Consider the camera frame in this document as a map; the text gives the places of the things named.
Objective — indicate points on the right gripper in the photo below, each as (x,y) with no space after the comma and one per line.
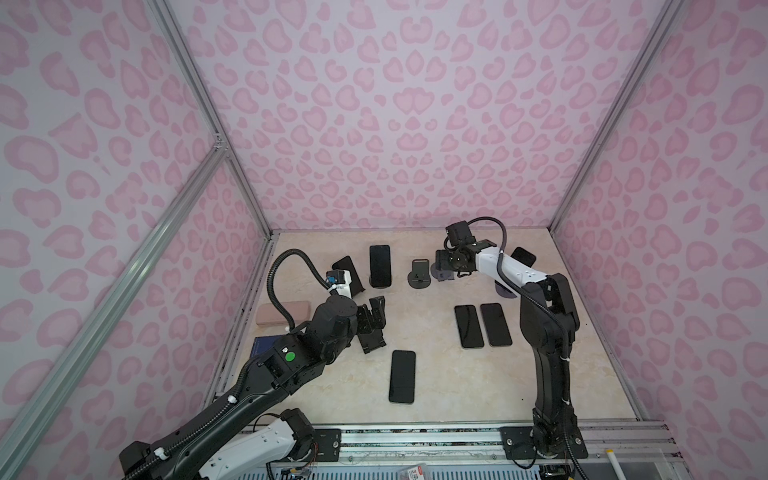
(441,258)

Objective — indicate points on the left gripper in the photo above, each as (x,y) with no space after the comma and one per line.
(378,311)

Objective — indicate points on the small phone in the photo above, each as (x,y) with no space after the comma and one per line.
(524,256)

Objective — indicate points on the silver phone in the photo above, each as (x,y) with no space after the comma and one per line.
(380,266)

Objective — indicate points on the purple phone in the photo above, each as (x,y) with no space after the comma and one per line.
(469,330)

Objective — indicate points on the teal-edged phone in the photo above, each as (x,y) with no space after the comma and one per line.
(402,377)

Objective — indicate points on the silver-edged phone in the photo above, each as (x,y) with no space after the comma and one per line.
(496,326)

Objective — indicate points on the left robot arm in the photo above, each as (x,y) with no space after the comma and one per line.
(266,380)

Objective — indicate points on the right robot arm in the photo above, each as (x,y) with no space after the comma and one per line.
(548,322)

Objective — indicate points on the black folding stand, front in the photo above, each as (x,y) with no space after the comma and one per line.
(371,341)

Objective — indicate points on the black round phone stand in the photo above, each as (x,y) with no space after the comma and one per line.
(420,276)

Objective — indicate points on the blue pad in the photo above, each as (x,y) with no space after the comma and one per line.
(263,346)

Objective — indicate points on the white marker pen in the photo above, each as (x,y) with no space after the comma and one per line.
(613,460)

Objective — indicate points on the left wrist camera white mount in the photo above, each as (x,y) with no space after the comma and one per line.
(339,282)

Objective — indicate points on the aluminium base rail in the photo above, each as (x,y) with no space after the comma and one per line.
(484,450)

